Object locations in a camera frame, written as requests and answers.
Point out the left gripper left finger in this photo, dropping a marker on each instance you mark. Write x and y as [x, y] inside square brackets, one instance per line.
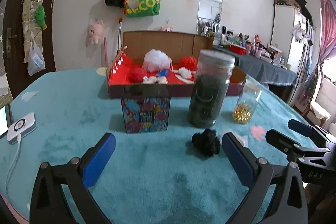
[83, 173]

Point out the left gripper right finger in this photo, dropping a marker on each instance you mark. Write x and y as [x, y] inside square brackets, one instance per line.
[254, 173]

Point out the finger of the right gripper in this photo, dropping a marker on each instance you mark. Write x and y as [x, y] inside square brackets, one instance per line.
[318, 135]
[290, 147]

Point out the sheer white organza scrunchie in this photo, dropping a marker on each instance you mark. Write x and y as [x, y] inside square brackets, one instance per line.
[243, 140]

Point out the black fuzzy scrunchie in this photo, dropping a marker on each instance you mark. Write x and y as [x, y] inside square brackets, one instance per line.
[207, 142]

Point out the red bunny plush sponge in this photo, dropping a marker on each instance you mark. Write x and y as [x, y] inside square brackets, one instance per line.
[137, 75]

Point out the white fluffy star scrunchie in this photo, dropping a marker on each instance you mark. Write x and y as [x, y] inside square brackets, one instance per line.
[155, 80]

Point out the white cloth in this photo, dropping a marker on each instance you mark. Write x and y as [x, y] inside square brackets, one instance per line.
[185, 73]

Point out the red mesh bath pouf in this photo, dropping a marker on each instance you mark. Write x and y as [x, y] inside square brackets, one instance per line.
[189, 62]

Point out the blue cloth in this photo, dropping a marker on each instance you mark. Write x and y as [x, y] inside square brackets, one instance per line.
[163, 73]

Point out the white mesh bath pouf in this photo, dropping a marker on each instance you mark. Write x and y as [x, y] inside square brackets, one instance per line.
[155, 61]

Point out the small jar of gold capsules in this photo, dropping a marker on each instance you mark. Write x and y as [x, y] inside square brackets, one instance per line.
[247, 101]

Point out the white power bank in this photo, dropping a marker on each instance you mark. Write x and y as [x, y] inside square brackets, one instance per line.
[21, 128]

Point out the teal fleece table blanket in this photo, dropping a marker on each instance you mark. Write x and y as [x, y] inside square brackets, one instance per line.
[155, 177]

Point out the pink curtain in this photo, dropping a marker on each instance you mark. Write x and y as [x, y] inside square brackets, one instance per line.
[326, 51]

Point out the side table with grey cloth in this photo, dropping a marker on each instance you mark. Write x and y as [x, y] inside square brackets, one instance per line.
[261, 71]

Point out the smartphone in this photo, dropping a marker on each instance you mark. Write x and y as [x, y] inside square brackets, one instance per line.
[6, 119]

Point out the black colourful tin box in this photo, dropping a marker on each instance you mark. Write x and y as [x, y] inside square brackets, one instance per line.
[145, 108]

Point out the white wardrobe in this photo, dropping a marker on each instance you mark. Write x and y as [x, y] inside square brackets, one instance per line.
[291, 34]

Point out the tall jar of tea leaves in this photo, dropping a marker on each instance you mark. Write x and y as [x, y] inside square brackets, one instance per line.
[210, 87]

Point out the dark brown door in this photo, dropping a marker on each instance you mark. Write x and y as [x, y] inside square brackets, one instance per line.
[13, 48]

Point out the red basin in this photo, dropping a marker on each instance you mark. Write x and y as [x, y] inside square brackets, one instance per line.
[237, 49]

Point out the white plastic bag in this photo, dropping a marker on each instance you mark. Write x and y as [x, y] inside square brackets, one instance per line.
[36, 61]

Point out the pink stick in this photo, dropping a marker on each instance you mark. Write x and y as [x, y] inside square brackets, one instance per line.
[105, 53]

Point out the cardboard box with red liner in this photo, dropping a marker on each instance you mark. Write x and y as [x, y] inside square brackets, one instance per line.
[176, 45]

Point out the green plush toy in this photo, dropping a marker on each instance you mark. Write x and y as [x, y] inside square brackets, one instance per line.
[40, 16]

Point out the hanging fabric organizer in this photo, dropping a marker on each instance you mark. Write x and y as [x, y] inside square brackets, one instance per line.
[31, 31]

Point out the pink bunny plush on wall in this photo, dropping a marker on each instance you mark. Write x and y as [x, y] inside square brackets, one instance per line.
[95, 31]

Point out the wall mirror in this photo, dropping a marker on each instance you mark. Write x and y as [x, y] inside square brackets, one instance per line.
[209, 17]

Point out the mop handle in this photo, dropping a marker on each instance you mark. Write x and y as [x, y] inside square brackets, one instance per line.
[119, 39]

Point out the pink cat plush on wall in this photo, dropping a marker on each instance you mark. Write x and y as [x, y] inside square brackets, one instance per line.
[166, 28]

